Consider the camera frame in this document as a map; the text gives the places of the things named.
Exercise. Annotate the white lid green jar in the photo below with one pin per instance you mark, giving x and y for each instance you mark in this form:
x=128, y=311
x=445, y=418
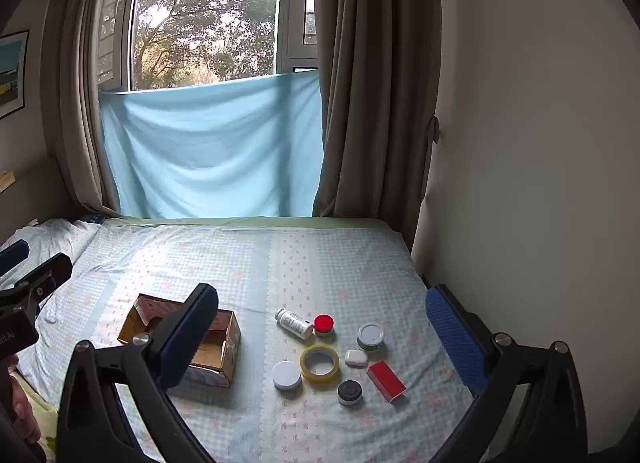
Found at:
x=370, y=336

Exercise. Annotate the small red box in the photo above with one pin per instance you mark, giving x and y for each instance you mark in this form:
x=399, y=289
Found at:
x=386, y=380

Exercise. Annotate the white pill bottle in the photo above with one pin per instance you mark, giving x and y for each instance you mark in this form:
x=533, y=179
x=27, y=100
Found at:
x=294, y=324

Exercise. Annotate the white pillow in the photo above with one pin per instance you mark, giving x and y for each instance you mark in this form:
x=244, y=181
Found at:
x=47, y=243

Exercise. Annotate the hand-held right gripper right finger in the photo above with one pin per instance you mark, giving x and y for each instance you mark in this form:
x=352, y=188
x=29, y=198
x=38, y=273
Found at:
x=452, y=338

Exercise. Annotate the person's left hand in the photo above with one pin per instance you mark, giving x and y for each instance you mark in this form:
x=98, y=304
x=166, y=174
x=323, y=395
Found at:
x=24, y=408

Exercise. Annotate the black lid jar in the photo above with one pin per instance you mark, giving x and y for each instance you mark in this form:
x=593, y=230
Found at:
x=349, y=392

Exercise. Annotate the curtain tieback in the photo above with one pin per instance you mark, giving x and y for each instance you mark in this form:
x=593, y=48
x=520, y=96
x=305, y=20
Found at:
x=436, y=129

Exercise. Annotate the framed wall picture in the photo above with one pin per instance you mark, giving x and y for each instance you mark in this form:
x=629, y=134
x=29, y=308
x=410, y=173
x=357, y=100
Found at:
x=12, y=75

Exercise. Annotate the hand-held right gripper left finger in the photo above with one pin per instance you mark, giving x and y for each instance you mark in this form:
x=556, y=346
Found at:
x=189, y=338

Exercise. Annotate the small dark blue object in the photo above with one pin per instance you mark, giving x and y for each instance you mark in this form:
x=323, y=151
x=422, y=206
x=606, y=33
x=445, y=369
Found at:
x=93, y=218

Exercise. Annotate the red lid jar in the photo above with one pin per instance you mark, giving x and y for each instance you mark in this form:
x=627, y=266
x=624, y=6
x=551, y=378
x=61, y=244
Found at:
x=324, y=324

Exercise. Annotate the cardboard box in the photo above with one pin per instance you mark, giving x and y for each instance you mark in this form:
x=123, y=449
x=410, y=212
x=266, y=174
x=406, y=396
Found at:
x=215, y=343

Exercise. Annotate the yellow tape roll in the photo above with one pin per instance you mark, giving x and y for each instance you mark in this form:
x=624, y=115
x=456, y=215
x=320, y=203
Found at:
x=320, y=364

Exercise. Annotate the brown curtain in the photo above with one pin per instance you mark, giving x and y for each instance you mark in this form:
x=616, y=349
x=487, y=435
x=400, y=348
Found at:
x=75, y=93
x=370, y=93

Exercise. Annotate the small white case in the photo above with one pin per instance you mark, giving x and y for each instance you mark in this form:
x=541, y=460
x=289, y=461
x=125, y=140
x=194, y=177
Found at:
x=356, y=358

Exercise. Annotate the light blue hanging cloth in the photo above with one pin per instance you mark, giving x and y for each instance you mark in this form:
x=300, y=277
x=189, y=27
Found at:
x=210, y=143

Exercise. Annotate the window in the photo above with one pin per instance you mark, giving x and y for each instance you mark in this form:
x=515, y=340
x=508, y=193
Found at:
x=291, y=18

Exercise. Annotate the round white jar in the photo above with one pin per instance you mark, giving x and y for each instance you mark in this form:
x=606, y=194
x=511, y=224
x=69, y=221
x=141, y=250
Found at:
x=287, y=375

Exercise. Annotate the checked bow print bed sheet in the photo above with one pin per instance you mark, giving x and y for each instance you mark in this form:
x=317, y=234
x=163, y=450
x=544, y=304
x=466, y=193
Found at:
x=280, y=268

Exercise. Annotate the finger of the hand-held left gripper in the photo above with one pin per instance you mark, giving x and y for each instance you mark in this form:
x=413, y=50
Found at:
x=12, y=254
x=47, y=273

